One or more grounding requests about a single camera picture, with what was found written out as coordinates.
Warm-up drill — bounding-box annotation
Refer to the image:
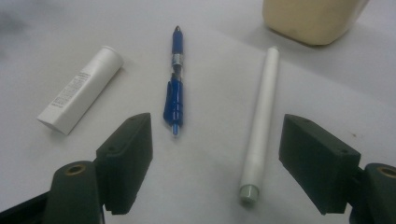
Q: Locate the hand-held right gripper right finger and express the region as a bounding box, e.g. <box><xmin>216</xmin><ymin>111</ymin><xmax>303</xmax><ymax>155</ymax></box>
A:
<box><xmin>278</xmin><ymin>113</ymin><xmax>364</xmax><ymax>216</ymax></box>

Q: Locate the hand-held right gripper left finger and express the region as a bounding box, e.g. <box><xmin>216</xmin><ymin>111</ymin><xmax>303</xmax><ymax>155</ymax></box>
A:
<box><xmin>94</xmin><ymin>112</ymin><xmax>154</xmax><ymax>216</ymax></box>

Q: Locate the white pen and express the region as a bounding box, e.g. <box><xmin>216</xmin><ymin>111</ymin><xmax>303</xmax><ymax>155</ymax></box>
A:
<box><xmin>238</xmin><ymin>46</ymin><xmax>280</xmax><ymax>208</ymax></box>

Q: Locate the blue pen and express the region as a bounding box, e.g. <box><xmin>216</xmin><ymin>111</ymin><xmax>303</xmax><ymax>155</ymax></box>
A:
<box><xmin>163</xmin><ymin>25</ymin><xmax>185</xmax><ymax>138</ymax></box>

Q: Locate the white tube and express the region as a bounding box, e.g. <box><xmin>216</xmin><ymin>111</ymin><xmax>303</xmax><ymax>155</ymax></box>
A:
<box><xmin>36</xmin><ymin>45</ymin><xmax>125</xmax><ymax>136</ymax></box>

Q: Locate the beige pen holder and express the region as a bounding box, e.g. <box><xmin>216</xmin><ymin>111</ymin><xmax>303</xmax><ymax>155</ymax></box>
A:
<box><xmin>262</xmin><ymin>0</ymin><xmax>372</xmax><ymax>47</ymax></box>

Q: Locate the white table cover board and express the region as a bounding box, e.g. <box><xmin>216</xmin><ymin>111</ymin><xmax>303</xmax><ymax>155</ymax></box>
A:
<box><xmin>0</xmin><ymin>0</ymin><xmax>396</xmax><ymax>224</ymax></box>

